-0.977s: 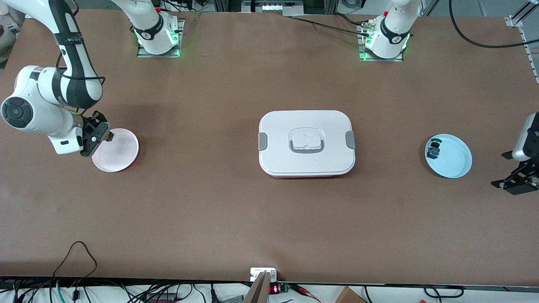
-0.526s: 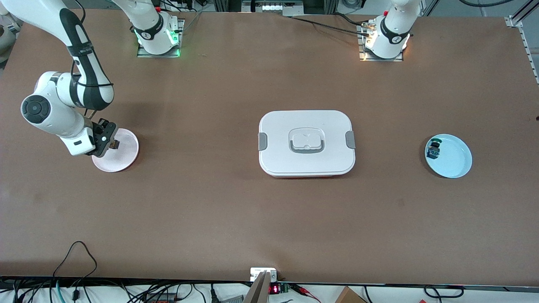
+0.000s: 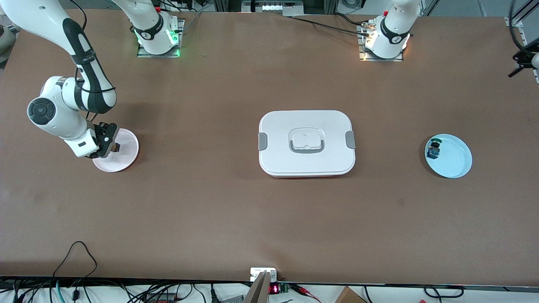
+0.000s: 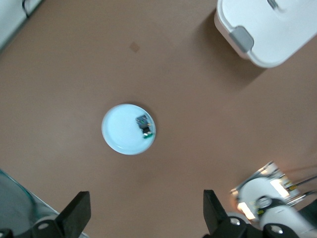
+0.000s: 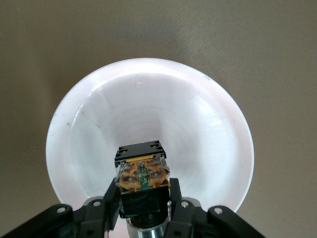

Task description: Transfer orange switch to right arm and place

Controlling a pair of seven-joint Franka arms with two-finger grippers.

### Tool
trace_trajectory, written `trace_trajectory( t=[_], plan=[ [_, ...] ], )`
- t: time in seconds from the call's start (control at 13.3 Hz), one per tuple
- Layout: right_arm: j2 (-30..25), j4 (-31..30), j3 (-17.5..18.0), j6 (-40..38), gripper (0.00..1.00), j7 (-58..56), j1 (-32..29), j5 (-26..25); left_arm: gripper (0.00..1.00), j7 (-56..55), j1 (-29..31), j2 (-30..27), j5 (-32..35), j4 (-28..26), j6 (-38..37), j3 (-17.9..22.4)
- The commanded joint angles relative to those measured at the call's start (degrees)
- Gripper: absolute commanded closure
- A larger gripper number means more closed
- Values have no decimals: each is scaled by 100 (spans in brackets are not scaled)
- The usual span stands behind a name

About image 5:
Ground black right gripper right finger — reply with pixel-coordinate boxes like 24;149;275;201
164;178;266;238

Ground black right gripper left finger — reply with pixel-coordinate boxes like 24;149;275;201
0;181;122;238

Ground pink round plate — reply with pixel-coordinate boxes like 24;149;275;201
45;57;255;238

